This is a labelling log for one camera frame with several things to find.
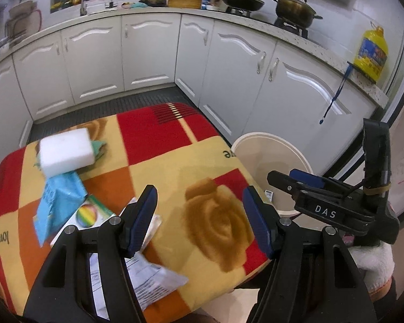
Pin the teal dishcloth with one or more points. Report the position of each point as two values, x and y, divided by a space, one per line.
138 5

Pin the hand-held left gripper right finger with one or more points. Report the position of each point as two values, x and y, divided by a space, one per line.
255 222

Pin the white plastic bucket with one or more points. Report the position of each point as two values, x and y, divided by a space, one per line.
266 154

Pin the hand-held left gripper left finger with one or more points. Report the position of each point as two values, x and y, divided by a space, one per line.
143 222

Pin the beige clay pot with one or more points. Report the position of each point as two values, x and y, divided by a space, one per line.
22 10

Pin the blue and white carton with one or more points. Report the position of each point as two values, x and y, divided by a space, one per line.
206 1

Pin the black dish rack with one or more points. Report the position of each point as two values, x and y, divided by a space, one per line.
20 28

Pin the red and yellow printed blanket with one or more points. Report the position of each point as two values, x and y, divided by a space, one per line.
175 161

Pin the large white foam block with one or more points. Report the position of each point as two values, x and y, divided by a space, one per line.
66 153

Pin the tall chrome faucet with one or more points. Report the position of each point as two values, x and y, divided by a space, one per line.
83 6

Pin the black gas stove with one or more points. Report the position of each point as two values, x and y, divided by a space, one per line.
289 27

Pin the blue plastic bag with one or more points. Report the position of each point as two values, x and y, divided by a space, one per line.
59 202

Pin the row of white cabinet doors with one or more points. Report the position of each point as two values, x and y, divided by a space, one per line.
148 50

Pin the green cloth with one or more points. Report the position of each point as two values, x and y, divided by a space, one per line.
99 148

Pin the black wok with lid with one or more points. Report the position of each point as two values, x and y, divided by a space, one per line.
242 1

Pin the dark stock pot with lid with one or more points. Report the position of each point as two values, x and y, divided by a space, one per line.
294 11

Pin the white barcode wrapper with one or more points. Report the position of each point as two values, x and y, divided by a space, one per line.
270 195

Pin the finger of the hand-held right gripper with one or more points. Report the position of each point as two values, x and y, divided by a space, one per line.
282 181
306 177

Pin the speckled stone countertop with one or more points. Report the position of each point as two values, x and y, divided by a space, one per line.
323 50

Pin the small white dish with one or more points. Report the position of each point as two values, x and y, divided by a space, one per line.
212 7

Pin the sliding door frame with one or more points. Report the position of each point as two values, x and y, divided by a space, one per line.
398 74

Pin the round colourful sticker card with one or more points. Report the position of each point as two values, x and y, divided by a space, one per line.
87 215

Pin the black bowl with yellow food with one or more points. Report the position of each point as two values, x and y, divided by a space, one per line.
153 0

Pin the yellow cooking oil bottle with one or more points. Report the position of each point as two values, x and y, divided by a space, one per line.
370 53

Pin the dark ribbed floor mat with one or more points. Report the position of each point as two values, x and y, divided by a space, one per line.
121 104

